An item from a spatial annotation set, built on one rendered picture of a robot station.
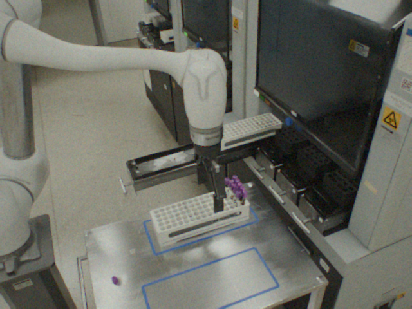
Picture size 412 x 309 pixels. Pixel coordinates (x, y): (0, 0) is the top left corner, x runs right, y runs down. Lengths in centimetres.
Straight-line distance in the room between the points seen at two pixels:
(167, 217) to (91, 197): 152
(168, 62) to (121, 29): 390
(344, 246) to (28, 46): 106
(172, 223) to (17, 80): 61
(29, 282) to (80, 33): 376
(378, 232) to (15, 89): 115
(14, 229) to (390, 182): 113
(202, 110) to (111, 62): 26
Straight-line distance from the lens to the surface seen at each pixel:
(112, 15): 486
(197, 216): 113
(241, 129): 152
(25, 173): 138
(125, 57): 98
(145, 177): 141
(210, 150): 98
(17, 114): 127
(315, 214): 129
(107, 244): 119
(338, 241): 130
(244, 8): 159
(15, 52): 96
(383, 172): 112
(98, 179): 275
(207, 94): 88
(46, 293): 154
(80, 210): 256
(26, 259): 140
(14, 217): 132
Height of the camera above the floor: 170
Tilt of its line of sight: 37 degrees down
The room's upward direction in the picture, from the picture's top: 4 degrees counter-clockwise
